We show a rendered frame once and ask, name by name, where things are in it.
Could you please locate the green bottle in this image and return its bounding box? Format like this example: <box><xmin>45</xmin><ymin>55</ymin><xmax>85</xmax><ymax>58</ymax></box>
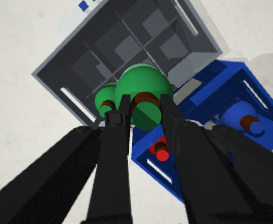
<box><xmin>114</xmin><ymin>63</ymin><xmax>174</xmax><ymax>131</ymax></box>
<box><xmin>94</xmin><ymin>81</ymin><xmax>118</xmax><ymax>118</ymax></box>

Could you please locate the white paper pick list strip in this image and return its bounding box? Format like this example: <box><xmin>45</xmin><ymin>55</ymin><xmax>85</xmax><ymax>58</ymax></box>
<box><xmin>55</xmin><ymin>0</ymin><xmax>102</xmax><ymax>39</ymax></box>

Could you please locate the white bottle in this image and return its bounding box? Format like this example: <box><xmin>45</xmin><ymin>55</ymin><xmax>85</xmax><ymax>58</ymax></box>
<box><xmin>203</xmin><ymin>120</ymin><xmax>216</xmax><ymax>130</ymax></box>

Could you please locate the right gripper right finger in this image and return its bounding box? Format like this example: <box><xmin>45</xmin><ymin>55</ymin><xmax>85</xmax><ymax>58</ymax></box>
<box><xmin>160</xmin><ymin>94</ymin><xmax>273</xmax><ymax>224</ymax></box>

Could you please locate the blue crate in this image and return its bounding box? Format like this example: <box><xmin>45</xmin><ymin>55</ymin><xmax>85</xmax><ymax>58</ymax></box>
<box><xmin>131</xmin><ymin>60</ymin><xmax>273</xmax><ymax>204</ymax></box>

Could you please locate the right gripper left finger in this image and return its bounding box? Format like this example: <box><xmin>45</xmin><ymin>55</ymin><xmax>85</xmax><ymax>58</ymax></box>
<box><xmin>0</xmin><ymin>94</ymin><xmax>133</xmax><ymax>224</ymax></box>

